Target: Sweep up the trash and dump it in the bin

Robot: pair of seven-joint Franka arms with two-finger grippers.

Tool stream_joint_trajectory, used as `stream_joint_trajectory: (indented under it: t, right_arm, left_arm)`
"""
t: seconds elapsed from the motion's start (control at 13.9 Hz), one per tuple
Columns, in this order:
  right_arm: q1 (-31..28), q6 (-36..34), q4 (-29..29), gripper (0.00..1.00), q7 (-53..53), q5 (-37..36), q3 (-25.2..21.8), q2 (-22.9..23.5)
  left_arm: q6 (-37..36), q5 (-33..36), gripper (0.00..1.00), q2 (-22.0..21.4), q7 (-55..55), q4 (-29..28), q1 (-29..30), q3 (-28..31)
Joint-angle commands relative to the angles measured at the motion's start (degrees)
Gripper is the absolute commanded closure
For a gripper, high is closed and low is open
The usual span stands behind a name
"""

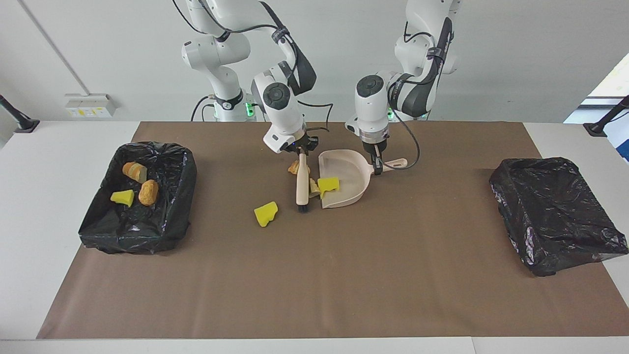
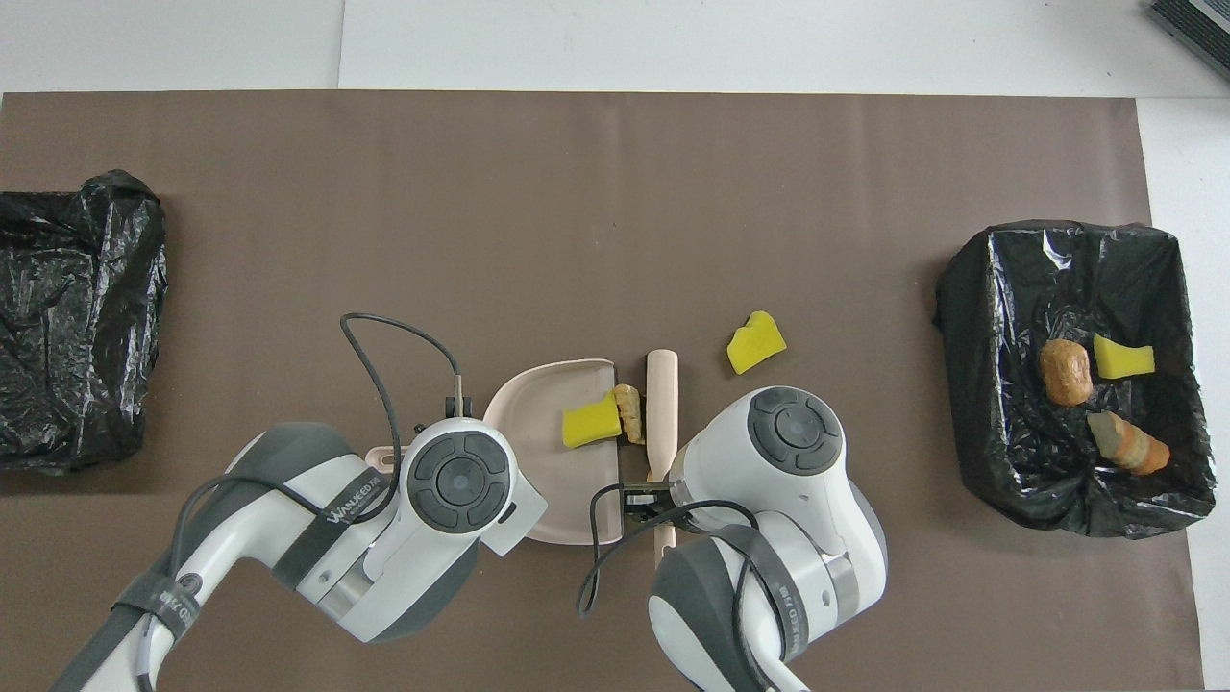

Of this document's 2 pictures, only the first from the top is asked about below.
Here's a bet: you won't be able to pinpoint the black bag lined bin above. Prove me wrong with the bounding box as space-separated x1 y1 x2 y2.
489 157 629 277
79 142 198 255

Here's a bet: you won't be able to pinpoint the beige plastic dustpan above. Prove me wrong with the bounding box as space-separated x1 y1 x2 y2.
318 149 408 209

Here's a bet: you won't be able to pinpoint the brown paper table mat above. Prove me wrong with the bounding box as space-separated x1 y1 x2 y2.
37 121 629 340

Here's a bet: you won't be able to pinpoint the white wall socket box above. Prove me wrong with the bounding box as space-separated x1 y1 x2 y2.
65 93 117 118

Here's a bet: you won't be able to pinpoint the black clamp stand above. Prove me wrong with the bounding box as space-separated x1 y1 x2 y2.
583 95 629 137
0 94 40 134

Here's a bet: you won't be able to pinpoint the golden bread roll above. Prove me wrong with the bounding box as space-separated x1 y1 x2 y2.
138 179 159 207

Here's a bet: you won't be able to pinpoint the beige hand brush black bristles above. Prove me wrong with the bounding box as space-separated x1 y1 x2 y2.
295 152 310 213

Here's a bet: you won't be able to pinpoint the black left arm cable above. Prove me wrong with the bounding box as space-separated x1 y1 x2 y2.
386 17 455 171

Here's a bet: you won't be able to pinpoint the white wall cable conduit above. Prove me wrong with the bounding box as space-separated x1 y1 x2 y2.
19 0 91 95

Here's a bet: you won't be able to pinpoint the yellow sponge piece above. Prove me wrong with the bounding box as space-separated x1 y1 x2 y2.
317 177 340 199
254 201 279 228

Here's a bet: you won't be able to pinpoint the bright window with dark frame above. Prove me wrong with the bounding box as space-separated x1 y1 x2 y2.
564 52 629 123

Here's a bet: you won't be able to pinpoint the black right base cables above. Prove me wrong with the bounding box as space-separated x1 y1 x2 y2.
191 96 217 122

